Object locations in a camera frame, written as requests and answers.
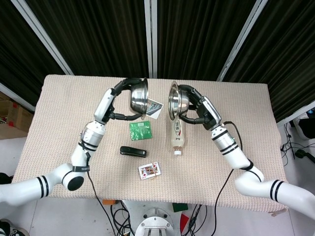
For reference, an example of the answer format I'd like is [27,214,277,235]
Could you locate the red triangular piece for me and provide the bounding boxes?
[181,213,191,231]

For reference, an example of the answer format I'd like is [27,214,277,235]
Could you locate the brown sauce bottle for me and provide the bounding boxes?
[170,117,187,156]

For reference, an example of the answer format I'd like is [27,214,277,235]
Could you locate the black stapler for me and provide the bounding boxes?
[120,146,150,158]

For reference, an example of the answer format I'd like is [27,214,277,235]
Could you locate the white partition post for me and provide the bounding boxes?
[216,0,269,82]
[11,0,74,76]
[0,82,35,112]
[144,0,158,79]
[277,100,315,127]

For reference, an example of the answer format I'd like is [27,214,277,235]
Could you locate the green block under table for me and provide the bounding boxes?
[172,203,189,213]

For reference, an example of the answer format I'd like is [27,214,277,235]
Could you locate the thin black floor cables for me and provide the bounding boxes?
[280,122,315,170]

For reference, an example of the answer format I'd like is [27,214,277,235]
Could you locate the beige woven tablecloth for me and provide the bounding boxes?
[11,74,289,213]

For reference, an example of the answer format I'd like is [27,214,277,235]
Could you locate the black floor plug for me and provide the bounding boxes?
[294,148,315,164]

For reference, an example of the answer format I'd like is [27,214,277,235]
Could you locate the black and white sneaker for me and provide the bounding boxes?
[0,218,30,236]

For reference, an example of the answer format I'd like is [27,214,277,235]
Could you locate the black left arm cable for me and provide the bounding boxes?
[80,140,113,236]

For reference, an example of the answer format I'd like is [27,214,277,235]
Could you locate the white and black device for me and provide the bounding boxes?
[294,117,315,141]

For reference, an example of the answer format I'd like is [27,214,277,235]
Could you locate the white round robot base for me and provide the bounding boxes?
[134,206,182,236]

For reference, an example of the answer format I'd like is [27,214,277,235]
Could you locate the playing card deck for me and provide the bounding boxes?
[138,161,162,180]

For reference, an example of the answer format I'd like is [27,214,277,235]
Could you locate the black partition panel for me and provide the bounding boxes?
[223,0,315,123]
[24,0,151,79]
[156,0,259,81]
[0,0,67,105]

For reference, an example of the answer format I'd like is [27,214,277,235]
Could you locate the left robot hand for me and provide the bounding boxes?
[94,77,146,125]

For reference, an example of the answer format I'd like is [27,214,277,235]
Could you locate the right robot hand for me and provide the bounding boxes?
[178,84,222,130]

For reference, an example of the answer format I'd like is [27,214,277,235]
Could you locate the black bag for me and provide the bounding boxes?
[0,172,13,185]

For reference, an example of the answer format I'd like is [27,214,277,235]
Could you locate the steel bowl with base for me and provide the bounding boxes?
[127,77,150,120]

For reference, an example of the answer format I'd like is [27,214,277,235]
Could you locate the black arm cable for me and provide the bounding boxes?
[80,140,113,236]
[213,120,244,236]

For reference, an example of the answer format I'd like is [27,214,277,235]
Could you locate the brown cardboard box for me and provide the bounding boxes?
[0,92,34,140]

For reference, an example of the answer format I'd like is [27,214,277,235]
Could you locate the printed photo card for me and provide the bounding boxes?
[145,97,164,120]

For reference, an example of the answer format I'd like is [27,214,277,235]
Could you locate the black floor cable bundle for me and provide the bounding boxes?
[110,203,135,236]

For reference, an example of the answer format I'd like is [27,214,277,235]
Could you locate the steel bowl with wide rim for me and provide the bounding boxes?
[167,81,190,121]

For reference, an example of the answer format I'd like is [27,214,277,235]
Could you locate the green foil packet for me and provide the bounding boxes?
[128,120,153,141]

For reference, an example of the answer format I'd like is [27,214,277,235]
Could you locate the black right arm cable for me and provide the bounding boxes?
[213,120,244,236]

